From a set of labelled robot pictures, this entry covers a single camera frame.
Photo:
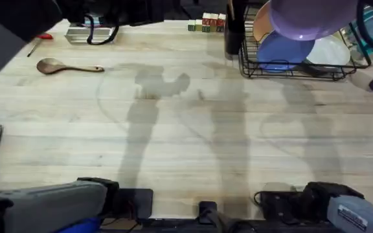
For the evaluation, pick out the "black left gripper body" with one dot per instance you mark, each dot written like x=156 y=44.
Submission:
x=131 y=11

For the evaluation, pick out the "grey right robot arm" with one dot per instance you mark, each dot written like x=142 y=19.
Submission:
x=351 y=210

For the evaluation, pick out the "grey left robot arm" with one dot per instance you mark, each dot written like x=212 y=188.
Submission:
x=40 y=204

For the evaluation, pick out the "peach plate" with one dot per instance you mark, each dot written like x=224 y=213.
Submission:
x=260 y=27

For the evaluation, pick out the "blue plate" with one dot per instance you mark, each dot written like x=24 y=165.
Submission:
x=280 y=51

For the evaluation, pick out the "purple plate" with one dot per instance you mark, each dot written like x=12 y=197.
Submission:
x=309 y=19

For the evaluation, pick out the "white plate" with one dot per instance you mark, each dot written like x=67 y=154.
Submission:
x=330 y=51

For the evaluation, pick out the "silver metal tray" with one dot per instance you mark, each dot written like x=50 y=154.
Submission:
x=76 y=35

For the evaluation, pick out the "toy blocks on green board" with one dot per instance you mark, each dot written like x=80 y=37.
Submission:
x=210 y=22

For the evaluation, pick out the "wooden spoon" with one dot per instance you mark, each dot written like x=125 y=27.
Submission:
x=52 y=66

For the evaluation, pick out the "black upright holder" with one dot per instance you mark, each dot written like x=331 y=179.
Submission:
x=233 y=35

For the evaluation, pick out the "teal box heap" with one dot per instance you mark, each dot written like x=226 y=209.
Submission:
x=368 y=26

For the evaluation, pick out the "black rail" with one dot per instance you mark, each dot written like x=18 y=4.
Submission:
x=238 y=226

